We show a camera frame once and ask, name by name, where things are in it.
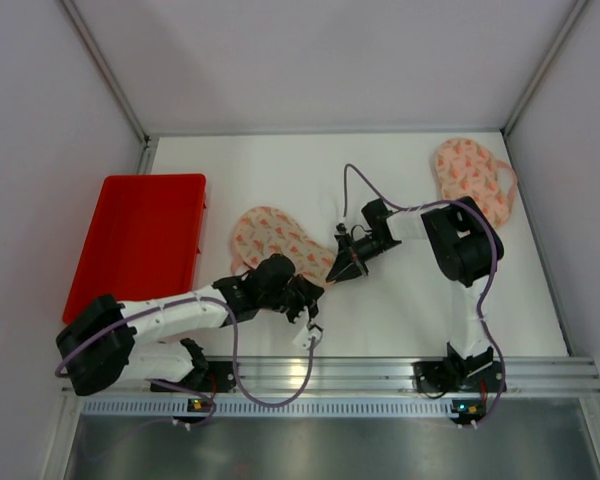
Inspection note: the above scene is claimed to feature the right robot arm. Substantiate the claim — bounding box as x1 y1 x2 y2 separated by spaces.
326 197 504 398

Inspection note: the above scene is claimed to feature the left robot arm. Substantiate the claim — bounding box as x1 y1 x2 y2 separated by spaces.
55 254 325 396

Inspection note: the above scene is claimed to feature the red plastic bin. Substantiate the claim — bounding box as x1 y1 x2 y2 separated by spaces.
62 173 207 324

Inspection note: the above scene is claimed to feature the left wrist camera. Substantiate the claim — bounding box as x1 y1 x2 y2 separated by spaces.
293 321 324 350

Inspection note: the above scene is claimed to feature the aluminium front rail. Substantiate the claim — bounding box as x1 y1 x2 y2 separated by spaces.
62 355 600 396

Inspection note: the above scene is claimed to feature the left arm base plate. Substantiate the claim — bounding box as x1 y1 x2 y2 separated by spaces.
175 360 236 394

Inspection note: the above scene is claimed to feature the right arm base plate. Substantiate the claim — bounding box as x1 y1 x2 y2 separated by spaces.
413 357 505 397

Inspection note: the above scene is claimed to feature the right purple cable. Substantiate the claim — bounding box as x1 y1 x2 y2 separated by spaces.
342 163 506 426

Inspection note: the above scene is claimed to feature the purple cable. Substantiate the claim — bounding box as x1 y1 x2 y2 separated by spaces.
54 297 326 427
342 163 506 426

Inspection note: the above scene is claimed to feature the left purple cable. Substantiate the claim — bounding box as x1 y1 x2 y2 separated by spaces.
54 297 326 427

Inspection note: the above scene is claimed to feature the perforated cable duct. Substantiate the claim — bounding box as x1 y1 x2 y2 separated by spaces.
82 397 486 417

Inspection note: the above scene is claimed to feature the left aluminium frame post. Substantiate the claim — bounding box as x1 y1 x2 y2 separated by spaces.
56 0 150 145

